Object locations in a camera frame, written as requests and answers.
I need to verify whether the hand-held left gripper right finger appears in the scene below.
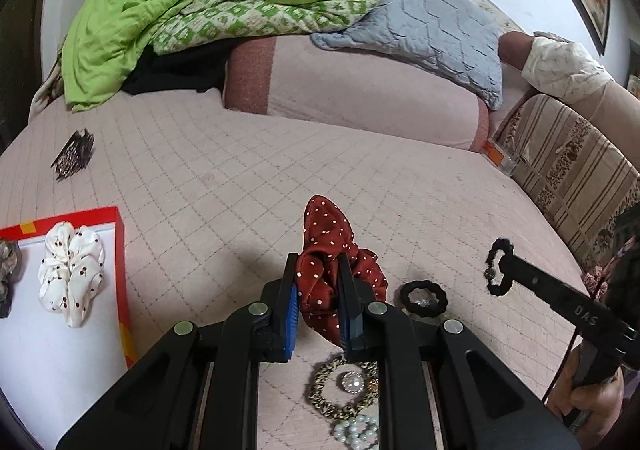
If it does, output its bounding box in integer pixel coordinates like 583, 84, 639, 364
336, 254, 581, 450

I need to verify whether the grey scrunchie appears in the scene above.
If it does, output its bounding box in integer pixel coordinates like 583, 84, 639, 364
0, 240, 22, 319

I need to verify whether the black cable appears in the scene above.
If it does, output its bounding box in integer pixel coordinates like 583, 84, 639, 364
542, 330, 581, 403

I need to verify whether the black hair claw clip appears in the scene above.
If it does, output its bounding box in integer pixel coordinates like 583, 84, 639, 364
50, 128, 96, 181

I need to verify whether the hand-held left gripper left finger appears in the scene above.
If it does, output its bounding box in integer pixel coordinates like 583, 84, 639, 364
55, 252, 301, 450

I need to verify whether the gold jewelry piece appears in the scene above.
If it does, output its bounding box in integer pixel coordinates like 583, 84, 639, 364
340, 370, 381, 396

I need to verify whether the dark wooden furniture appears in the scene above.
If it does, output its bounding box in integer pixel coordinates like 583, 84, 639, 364
0, 0, 56, 151

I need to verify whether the white patterned cloth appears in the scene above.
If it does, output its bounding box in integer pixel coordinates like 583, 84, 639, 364
520, 31, 613, 103

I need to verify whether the leopard print cloth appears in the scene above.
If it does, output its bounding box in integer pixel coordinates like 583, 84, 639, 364
30, 44, 68, 118

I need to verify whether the beige cloth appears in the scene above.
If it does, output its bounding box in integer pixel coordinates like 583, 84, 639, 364
565, 80, 640, 151

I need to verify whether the brown cushion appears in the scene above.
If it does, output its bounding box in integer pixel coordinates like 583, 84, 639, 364
500, 31, 538, 75

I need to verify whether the black cloth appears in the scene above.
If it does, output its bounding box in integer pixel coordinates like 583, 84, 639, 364
122, 37, 236, 98

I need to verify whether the striped floral cushion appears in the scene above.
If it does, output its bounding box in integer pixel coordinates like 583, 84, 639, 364
492, 94, 640, 271

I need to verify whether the green and white patterned blanket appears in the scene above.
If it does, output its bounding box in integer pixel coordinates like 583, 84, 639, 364
150, 0, 388, 55

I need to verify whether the pale bead bracelet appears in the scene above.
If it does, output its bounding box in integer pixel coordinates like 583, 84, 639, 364
332, 412, 381, 450

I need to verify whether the person's right hand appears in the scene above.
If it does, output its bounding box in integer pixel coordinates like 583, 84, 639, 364
549, 364, 627, 437

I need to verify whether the pink pillow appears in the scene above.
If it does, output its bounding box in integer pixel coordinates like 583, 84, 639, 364
222, 32, 493, 151

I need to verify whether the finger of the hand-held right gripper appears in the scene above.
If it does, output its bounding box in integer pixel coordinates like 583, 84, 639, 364
492, 252, 563, 305

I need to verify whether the grey quilted pillow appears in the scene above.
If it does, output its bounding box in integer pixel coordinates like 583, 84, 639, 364
310, 0, 503, 110

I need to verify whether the red polka dot scrunchie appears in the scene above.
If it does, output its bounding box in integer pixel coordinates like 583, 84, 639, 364
295, 195, 388, 346

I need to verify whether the black hair tie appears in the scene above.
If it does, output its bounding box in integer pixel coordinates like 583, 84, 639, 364
398, 281, 448, 317
484, 238, 516, 299

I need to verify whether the small orange box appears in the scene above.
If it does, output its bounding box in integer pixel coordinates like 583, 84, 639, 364
482, 140, 518, 175

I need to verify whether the white dotted scrunchie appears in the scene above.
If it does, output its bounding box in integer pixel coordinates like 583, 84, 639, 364
39, 222, 106, 329

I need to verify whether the red box with white inside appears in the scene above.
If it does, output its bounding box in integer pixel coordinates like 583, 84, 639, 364
0, 206, 140, 450

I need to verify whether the gold beaded hair tie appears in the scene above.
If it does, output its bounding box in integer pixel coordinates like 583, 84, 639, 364
306, 352, 381, 423

